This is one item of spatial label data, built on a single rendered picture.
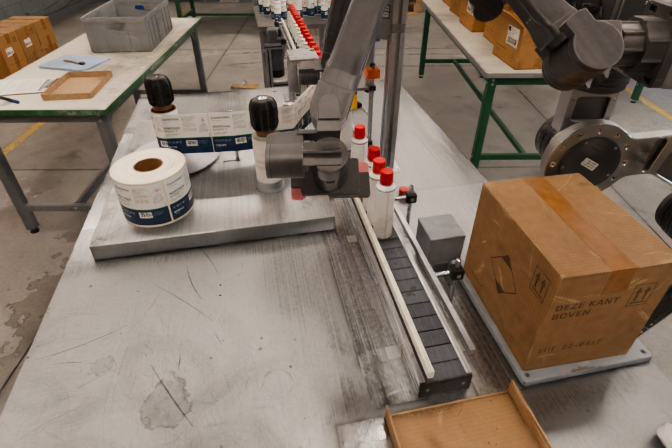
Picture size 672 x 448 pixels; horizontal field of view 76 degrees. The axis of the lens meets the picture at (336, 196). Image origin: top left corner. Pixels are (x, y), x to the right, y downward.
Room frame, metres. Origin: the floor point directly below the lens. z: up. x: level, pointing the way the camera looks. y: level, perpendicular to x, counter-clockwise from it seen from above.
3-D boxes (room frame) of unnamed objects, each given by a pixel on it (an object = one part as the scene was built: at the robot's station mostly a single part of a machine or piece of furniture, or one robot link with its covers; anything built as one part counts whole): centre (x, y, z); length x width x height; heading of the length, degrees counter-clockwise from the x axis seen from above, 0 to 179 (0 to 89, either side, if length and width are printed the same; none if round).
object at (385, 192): (0.92, -0.13, 0.98); 0.05 x 0.05 x 0.20
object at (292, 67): (1.69, 0.12, 1.01); 0.14 x 0.13 x 0.26; 12
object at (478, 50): (3.62, -1.28, 0.39); 2.20 x 0.80 x 0.78; 1
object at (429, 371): (1.00, -0.07, 0.91); 1.07 x 0.01 x 0.02; 12
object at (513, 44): (2.76, -1.20, 0.97); 0.51 x 0.39 x 0.37; 96
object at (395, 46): (1.37, -0.18, 1.16); 0.04 x 0.04 x 0.67; 12
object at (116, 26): (3.15, 1.42, 0.91); 0.60 x 0.40 x 0.22; 4
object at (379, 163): (0.98, -0.11, 0.98); 0.05 x 0.05 x 0.20
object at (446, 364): (1.29, -0.05, 0.86); 1.65 x 0.08 x 0.04; 12
